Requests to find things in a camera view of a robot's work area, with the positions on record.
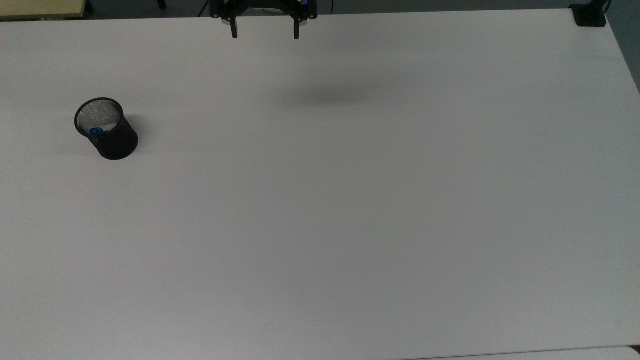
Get black mesh pen cup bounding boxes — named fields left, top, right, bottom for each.
left=74, top=97, right=139, bottom=161

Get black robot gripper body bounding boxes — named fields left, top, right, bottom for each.
left=239, top=0, right=294, bottom=13

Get black table clamp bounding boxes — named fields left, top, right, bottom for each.
left=569, top=0, right=612, bottom=28

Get white marker with blue cap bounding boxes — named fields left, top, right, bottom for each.
left=89, top=121, right=115, bottom=139

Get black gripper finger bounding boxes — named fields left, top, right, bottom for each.
left=209, top=0, right=241, bottom=40
left=285, top=0, right=319, bottom=40

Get white adjacent table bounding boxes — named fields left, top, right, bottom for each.
left=410, top=345, right=640, bottom=360

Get yellowish wooden table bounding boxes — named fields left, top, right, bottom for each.
left=0, top=0, right=87, bottom=22

